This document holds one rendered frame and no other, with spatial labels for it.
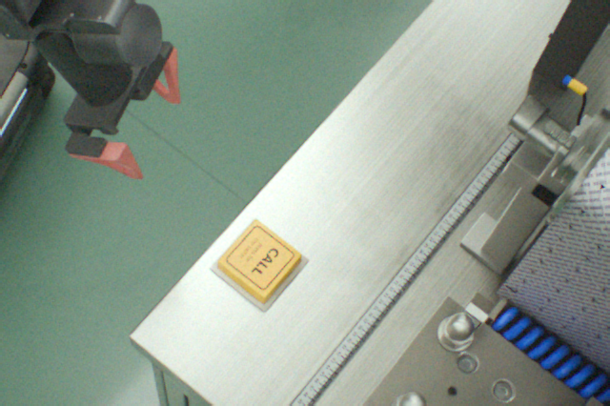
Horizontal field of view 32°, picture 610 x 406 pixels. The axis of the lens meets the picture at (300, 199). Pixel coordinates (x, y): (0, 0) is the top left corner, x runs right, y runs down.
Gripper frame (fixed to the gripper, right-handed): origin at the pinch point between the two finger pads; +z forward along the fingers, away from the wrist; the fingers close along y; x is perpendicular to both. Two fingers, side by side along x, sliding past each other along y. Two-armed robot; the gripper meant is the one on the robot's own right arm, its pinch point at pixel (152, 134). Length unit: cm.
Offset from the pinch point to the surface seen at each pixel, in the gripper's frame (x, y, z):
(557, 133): -43.1, 3.8, -1.3
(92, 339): 68, 0, 82
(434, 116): -16.3, 22.5, 26.2
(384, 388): -26.9, -15.8, 17.2
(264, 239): -6.1, -1.8, 17.6
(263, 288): -7.9, -7.3, 18.6
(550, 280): -40.9, -2.6, 14.2
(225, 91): 66, 62, 83
